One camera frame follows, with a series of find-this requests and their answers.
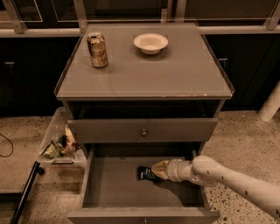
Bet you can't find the white table leg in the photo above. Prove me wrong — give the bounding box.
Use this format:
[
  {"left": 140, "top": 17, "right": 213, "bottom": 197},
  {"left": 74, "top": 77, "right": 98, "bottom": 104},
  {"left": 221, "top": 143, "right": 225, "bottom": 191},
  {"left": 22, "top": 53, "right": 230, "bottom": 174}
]
[{"left": 258, "top": 81, "right": 280, "bottom": 122}]

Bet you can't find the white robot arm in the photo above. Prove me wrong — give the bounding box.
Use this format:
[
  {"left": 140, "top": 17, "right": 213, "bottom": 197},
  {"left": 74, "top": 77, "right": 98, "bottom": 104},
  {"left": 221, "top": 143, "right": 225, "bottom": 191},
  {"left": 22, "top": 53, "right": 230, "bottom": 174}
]
[{"left": 151, "top": 155, "right": 280, "bottom": 221}]

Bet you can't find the clear plastic storage bin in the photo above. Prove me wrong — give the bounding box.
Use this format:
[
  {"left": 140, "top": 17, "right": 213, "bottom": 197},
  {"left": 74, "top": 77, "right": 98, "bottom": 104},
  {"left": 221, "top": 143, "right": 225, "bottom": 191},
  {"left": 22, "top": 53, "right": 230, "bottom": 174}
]
[{"left": 38, "top": 107, "right": 87, "bottom": 169}]

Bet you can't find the white paper bowl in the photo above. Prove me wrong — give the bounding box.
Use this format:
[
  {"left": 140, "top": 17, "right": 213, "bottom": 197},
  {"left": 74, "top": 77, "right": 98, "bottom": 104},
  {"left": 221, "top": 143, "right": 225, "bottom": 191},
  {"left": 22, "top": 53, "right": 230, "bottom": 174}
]
[{"left": 133, "top": 33, "right": 168, "bottom": 55}]

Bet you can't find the black metal floor rail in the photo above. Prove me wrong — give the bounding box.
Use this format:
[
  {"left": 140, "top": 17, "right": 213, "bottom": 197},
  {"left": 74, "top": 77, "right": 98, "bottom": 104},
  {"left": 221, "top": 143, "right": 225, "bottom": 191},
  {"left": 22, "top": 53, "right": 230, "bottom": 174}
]
[{"left": 10, "top": 161, "right": 45, "bottom": 224}]

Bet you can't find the crumpled tan snack wrapper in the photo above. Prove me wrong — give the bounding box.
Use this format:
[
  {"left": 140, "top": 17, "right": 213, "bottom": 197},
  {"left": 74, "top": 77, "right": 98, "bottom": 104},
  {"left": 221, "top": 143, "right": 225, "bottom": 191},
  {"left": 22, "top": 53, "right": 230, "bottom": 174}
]
[{"left": 60, "top": 126, "right": 80, "bottom": 158}]

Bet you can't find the grey top drawer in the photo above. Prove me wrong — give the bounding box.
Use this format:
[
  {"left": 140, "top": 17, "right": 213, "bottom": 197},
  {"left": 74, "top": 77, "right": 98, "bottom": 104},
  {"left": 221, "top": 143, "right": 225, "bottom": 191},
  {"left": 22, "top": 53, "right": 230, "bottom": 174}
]
[{"left": 67, "top": 118, "right": 218, "bottom": 144}]

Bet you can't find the grey open middle drawer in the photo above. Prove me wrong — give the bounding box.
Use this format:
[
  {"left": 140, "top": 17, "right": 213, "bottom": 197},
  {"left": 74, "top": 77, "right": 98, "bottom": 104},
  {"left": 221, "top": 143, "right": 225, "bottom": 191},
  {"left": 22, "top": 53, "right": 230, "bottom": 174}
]
[{"left": 67, "top": 143, "right": 220, "bottom": 224}]

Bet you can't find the green snack bag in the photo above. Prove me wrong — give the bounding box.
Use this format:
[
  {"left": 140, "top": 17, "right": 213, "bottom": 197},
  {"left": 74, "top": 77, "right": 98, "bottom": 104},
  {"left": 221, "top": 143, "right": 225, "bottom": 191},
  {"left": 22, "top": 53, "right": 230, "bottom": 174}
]
[{"left": 41, "top": 141, "right": 63, "bottom": 159}]

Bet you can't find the black floor cable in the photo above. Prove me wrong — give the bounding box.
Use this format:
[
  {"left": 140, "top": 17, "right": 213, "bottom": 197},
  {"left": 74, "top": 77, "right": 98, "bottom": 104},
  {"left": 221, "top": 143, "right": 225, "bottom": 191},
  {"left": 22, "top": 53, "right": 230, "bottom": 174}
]
[{"left": 0, "top": 132, "right": 15, "bottom": 158}]

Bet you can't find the grey drawer cabinet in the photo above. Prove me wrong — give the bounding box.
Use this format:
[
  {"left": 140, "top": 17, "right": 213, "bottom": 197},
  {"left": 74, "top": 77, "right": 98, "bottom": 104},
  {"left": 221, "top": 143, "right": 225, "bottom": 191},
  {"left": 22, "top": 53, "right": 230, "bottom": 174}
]
[{"left": 53, "top": 22, "right": 235, "bottom": 224}]

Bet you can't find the white metal window railing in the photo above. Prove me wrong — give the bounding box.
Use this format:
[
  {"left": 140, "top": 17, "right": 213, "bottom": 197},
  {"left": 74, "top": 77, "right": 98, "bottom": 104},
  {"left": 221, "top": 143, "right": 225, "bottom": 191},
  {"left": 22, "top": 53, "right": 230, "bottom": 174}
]
[{"left": 0, "top": 0, "right": 280, "bottom": 38}]

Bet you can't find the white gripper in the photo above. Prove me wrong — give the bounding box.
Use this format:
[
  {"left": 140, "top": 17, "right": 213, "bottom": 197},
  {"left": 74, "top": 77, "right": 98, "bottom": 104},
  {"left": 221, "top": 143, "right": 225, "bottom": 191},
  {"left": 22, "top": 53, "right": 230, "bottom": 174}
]
[{"left": 151, "top": 159, "right": 182, "bottom": 182}]

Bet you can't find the tan soda can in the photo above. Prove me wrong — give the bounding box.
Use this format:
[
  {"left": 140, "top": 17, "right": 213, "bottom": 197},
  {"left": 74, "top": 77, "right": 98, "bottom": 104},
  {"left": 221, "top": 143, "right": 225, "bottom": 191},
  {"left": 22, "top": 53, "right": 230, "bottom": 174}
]
[{"left": 87, "top": 32, "right": 108, "bottom": 68}]

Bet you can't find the blue rxbar wrapper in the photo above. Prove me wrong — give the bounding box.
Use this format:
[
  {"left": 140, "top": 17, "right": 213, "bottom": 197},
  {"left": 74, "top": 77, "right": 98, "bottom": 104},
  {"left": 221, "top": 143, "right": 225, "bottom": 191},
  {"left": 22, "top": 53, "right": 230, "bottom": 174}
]
[{"left": 137, "top": 166, "right": 161, "bottom": 184}]

